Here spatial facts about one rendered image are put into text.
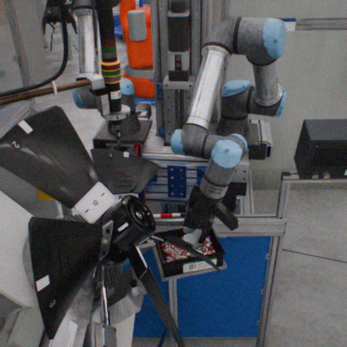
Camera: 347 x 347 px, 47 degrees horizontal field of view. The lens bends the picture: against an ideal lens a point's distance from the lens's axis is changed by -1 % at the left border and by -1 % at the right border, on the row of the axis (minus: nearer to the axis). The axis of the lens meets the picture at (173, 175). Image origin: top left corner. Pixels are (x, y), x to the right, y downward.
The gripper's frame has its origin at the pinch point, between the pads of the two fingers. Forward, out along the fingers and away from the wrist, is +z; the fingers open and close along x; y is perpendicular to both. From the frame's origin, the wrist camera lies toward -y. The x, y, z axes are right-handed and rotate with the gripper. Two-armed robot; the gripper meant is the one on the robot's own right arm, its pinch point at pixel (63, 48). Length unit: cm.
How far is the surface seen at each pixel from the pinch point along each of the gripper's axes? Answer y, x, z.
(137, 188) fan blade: -45, -28, 28
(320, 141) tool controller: -22, -85, 26
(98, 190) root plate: -57, -20, 20
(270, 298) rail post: -17, -78, 106
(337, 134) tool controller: -19, -91, 25
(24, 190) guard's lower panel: 39, 46, 84
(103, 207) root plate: -59, -21, 24
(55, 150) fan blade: -55, -10, 10
